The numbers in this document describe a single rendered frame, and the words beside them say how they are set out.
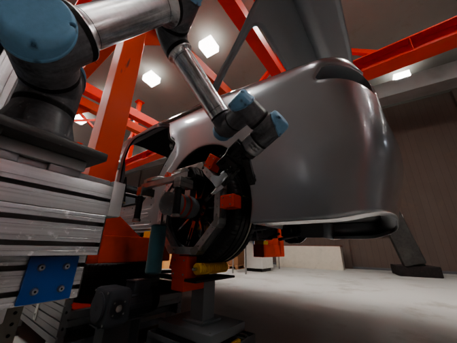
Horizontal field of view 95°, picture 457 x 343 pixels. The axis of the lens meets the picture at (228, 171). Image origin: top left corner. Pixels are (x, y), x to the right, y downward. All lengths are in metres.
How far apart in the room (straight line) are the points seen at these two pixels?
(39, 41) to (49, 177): 0.25
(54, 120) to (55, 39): 0.17
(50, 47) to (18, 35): 0.04
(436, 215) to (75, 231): 10.27
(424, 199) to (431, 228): 1.02
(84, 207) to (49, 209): 0.06
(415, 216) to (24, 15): 10.26
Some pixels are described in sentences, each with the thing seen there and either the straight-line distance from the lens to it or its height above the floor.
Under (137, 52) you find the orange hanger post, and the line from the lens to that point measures 2.15.
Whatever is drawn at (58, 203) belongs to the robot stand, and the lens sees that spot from 0.56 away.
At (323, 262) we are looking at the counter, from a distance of 8.89.
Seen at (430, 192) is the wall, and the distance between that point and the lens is 10.49.
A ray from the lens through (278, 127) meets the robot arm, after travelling 0.68.
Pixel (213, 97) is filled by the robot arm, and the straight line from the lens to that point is 0.78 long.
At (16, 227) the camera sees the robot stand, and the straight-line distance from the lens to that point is 0.54.
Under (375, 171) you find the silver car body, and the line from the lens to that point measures 1.12.
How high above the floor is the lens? 0.61
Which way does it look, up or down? 20 degrees up
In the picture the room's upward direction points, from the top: 1 degrees clockwise
